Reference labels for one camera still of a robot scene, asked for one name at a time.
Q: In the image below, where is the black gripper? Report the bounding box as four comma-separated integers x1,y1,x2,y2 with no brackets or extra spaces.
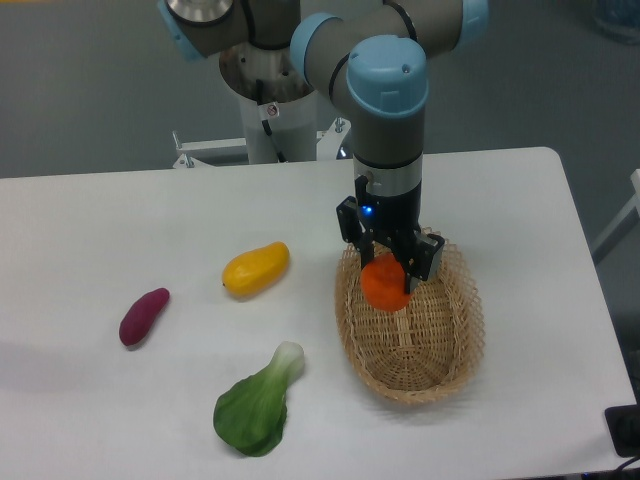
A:
336,175,445,294

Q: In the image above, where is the orange fruit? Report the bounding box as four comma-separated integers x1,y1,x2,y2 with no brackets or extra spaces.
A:
360,252,411,312

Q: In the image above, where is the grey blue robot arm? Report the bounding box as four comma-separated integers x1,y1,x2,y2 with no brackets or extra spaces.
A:
158,1,489,293

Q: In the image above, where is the woven wicker basket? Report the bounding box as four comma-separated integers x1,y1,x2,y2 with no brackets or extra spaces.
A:
335,242,485,405

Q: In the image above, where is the yellow mango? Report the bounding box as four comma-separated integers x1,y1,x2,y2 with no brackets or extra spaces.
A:
221,241,290,299

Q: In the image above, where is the green bok choy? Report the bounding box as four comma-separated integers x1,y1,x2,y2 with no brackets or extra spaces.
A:
213,341,305,457

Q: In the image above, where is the purple sweet potato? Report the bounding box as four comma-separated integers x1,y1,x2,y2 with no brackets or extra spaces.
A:
118,287,170,347

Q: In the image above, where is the black device at table edge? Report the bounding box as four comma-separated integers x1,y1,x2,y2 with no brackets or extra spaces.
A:
604,404,639,458

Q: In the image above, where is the blue object top right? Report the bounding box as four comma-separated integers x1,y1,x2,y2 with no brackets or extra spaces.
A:
591,0,639,45

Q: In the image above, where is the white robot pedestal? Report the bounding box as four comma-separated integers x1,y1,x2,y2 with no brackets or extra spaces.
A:
172,43,353,169

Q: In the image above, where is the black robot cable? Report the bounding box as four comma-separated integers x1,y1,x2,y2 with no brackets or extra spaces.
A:
255,78,289,164

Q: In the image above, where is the white metal frame right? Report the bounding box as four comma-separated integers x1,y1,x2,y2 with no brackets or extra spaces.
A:
590,169,639,265

